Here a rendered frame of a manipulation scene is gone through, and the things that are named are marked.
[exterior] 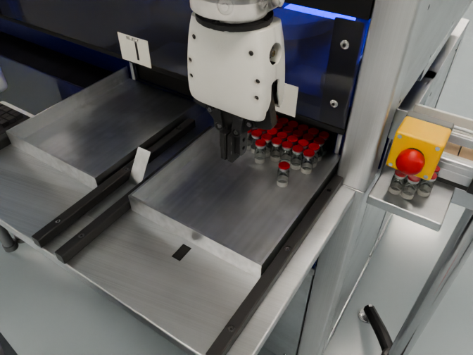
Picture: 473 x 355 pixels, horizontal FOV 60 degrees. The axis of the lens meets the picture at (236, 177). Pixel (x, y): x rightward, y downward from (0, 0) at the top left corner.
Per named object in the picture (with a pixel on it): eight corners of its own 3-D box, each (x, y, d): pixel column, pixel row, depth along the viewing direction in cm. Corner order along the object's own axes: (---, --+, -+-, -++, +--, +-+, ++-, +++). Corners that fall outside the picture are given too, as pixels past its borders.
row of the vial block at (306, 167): (236, 139, 86) (236, 121, 83) (313, 170, 79) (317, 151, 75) (229, 144, 84) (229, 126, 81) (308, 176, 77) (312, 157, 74)
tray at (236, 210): (238, 118, 92) (238, 105, 90) (347, 158, 81) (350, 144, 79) (131, 210, 71) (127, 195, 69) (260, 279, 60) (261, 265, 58)
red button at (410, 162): (398, 159, 66) (405, 139, 63) (423, 168, 65) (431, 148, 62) (390, 172, 64) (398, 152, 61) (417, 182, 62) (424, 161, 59)
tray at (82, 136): (128, 78, 106) (126, 65, 104) (209, 108, 95) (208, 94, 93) (11, 144, 85) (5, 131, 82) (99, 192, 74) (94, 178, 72)
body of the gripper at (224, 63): (300, 1, 39) (289, 104, 46) (214, -18, 43) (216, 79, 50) (260, 26, 34) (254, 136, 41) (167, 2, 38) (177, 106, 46)
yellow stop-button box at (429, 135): (398, 144, 72) (409, 109, 67) (440, 158, 69) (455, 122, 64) (383, 167, 67) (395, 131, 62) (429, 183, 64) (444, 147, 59)
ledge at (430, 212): (389, 162, 84) (391, 155, 82) (455, 185, 78) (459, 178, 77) (365, 202, 75) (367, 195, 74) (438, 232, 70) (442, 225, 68)
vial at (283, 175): (279, 178, 77) (281, 160, 74) (290, 182, 76) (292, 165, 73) (274, 184, 75) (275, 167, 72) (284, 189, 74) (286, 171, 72)
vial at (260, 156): (257, 156, 82) (258, 137, 79) (267, 160, 81) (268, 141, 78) (252, 162, 80) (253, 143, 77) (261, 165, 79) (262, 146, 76)
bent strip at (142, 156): (143, 170, 79) (139, 146, 75) (155, 175, 78) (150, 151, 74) (87, 215, 70) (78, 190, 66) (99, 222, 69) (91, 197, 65)
